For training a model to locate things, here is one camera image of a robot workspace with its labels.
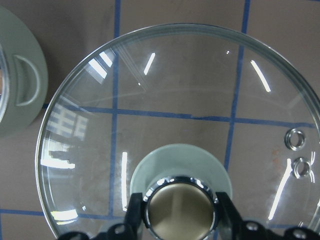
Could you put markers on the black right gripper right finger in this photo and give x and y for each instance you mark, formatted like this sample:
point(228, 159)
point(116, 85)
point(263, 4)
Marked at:
point(231, 225)

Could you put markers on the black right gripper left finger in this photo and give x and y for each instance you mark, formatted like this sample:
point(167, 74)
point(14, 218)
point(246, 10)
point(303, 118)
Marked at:
point(129, 227)

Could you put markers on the glass pot lid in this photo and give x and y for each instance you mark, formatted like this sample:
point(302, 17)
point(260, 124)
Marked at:
point(179, 112)

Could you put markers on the mint green pot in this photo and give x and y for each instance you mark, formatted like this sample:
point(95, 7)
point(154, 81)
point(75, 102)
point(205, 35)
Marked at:
point(24, 82)

